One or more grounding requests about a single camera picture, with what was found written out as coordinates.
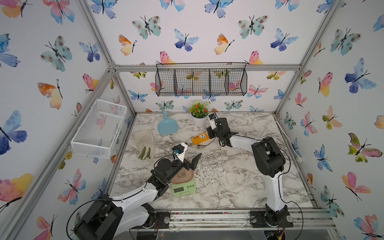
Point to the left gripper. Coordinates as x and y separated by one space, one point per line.
192 165

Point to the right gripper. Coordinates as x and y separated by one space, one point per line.
209 129

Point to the green electronic scale pink tray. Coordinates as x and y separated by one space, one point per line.
183 183

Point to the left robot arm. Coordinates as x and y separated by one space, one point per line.
108 217

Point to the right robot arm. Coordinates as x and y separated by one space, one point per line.
269 161

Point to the orange power strip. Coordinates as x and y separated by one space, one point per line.
201 138

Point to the potted plant white pot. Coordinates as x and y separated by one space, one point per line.
199 112

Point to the blue plastic dustpan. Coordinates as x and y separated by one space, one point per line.
167 126

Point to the beige cloth glove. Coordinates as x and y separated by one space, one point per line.
145 138

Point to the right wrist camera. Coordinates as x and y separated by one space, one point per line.
212 119

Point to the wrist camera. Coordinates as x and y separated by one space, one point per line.
179 151
212 119

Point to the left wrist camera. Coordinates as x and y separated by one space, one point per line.
179 151

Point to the black wire wall basket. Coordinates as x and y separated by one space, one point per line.
201 79

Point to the white mesh wall basket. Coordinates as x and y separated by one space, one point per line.
97 135

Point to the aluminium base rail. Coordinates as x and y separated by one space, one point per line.
241 219

